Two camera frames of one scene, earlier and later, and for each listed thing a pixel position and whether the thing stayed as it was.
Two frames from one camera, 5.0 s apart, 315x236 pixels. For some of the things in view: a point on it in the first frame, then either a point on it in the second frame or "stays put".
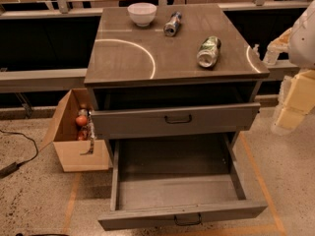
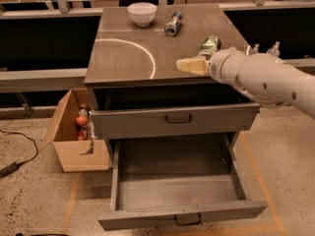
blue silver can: [170, 28] stays put
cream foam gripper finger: [296, 99] -> [198, 65]
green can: [207, 55] stays put
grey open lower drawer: [182, 179] stays put
